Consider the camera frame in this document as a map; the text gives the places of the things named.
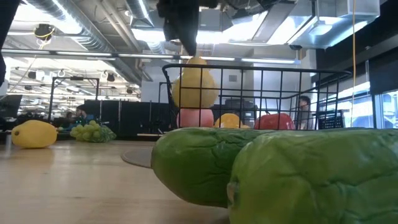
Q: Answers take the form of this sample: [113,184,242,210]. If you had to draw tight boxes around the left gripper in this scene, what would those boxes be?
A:
[157,0,200,57]

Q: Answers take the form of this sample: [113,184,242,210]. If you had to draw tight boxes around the yellow pear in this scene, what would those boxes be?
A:
[172,57,220,109]

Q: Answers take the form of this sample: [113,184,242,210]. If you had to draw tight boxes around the black wire basket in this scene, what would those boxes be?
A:
[161,63,353,131]

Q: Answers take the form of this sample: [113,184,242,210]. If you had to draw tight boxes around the pink peach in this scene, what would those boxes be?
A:
[176,108,215,129]

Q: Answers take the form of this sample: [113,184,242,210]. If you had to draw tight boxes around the yellow starfruit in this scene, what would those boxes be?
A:
[213,113,251,129]

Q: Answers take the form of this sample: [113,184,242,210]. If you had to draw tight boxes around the red apple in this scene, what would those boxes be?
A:
[254,112,296,131]

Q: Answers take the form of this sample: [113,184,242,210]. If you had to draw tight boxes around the long green cucumber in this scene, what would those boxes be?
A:
[150,126,280,208]

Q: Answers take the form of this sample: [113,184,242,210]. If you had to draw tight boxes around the green grapes bunch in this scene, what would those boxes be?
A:
[69,120,118,144]

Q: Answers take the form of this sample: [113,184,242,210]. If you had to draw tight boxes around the yellow lemon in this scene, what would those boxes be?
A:
[11,119,58,149]

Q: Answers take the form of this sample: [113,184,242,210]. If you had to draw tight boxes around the short green cucumber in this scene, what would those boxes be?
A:
[226,127,398,224]

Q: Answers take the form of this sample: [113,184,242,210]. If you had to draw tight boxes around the long ceiling light bar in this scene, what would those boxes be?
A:
[0,49,301,65]

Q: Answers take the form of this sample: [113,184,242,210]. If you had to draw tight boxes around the round grey mat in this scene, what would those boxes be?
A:
[120,146,156,169]

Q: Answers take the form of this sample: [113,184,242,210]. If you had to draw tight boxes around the person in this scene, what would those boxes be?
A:
[75,104,96,125]
[294,95,315,131]

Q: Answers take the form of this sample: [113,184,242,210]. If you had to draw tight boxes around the black ceiling device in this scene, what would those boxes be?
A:
[33,23,56,41]

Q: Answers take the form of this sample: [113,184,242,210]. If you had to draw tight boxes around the black perforated crate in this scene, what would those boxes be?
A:
[317,110,346,130]

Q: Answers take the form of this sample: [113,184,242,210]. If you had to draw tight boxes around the dark monitor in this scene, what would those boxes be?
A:
[0,95,23,119]

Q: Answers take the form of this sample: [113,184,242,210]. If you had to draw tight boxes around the black partition wall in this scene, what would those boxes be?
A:
[83,99,175,138]

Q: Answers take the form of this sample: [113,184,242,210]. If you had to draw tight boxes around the silver ventilation duct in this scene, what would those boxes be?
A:
[24,0,144,85]

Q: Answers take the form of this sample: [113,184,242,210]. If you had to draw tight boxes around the black frame rig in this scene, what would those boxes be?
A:
[48,76,100,122]

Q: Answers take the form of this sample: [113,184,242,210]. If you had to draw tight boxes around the silver post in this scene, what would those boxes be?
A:
[4,132,14,153]

